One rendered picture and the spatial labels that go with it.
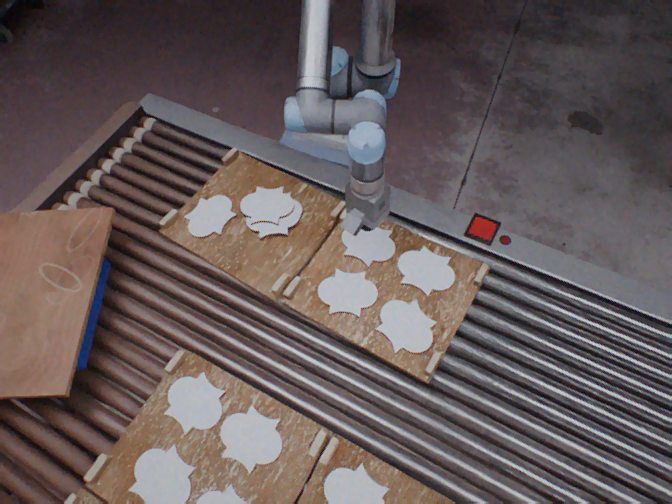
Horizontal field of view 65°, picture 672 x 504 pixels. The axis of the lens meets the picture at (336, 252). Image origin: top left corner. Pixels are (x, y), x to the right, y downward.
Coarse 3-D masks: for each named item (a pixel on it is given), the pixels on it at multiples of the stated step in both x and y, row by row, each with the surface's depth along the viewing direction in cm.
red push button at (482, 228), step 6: (474, 222) 142; (480, 222) 142; (486, 222) 142; (474, 228) 141; (480, 228) 141; (486, 228) 141; (492, 228) 141; (474, 234) 140; (480, 234) 140; (486, 234) 140; (492, 234) 140
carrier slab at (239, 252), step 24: (240, 168) 157; (264, 168) 156; (216, 192) 152; (240, 192) 152; (288, 192) 151; (312, 192) 150; (240, 216) 147; (312, 216) 146; (192, 240) 144; (216, 240) 144; (240, 240) 143; (264, 240) 143; (288, 240) 142; (312, 240) 142; (216, 264) 139; (240, 264) 139; (264, 264) 138; (288, 264) 138; (264, 288) 135
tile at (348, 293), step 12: (336, 276) 134; (348, 276) 134; (360, 276) 133; (324, 288) 132; (336, 288) 132; (348, 288) 132; (360, 288) 132; (372, 288) 131; (324, 300) 130; (336, 300) 130; (348, 300) 130; (360, 300) 130; (372, 300) 130; (336, 312) 129; (348, 312) 129; (360, 312) 129
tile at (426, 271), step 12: (408, 252) 136; (420, 252) 136; (408, 264) 134; (420, 264) 134; (432, 264) 134; (444, 264) 134; (408, 276) 133; (420, 276) 132; (432, 276) 132; (444, 276) 132; (420, 288) 131; (432, 288) 130; (444, 288) 130
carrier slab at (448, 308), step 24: (336, 240) 141; (408, 240) 140; (312, 264) 138; (336, 264) 137; (360, 264) 137; (384, 264) 136; (456, 264) 135; (480, 264) 134; (312, 288) 134; (384, 288) 132; (408, 288) 132; (456, 288) 131; (312, 312) 130; (432, 312) 128; (456, 312) 128; (360, 336) 126; (384, 336) 126; (384, 360) 124; (408, 360) 122
